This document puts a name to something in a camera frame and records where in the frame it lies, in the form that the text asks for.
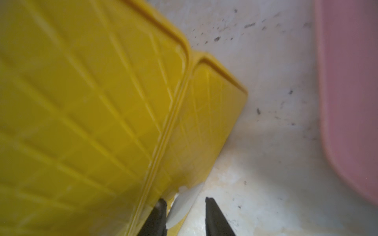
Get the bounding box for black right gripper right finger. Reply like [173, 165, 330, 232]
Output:
[205, 197, 236, 236]

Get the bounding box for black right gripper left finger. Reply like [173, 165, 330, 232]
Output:
[138, 198, 167, 236]

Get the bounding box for yellow plastic drawer cabinet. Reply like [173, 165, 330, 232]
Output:
[1, 1, 248, 236]

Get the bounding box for pink plastic tray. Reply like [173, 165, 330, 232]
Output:
[314, 1, 378, 204]

